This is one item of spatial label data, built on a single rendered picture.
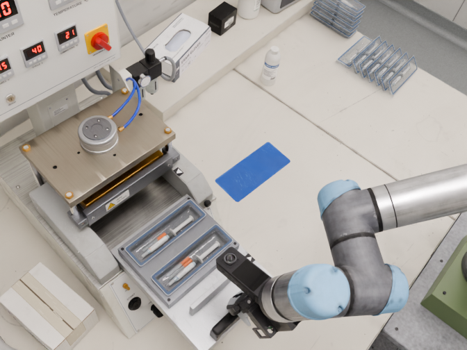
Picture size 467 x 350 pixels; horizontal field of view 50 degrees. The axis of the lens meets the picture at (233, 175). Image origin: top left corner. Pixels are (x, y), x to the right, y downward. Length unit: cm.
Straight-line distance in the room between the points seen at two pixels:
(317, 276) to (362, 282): 9
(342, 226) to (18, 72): 66
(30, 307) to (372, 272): 77
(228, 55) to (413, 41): 183
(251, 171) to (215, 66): 40
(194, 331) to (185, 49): 93
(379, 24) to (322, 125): 181
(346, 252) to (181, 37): 107
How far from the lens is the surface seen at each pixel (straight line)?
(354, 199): 83
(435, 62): 329
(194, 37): 168
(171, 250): 107
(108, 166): 105
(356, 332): 134
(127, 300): 119
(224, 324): 101
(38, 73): 108
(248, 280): 88
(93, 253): 108
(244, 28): 185
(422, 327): 141
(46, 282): 125
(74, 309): 121
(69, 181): 104
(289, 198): 146
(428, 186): 84
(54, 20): 103
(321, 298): 71
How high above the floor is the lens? 197
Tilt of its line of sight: 56 degrees down
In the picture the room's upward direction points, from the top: 10 degrees clockwise
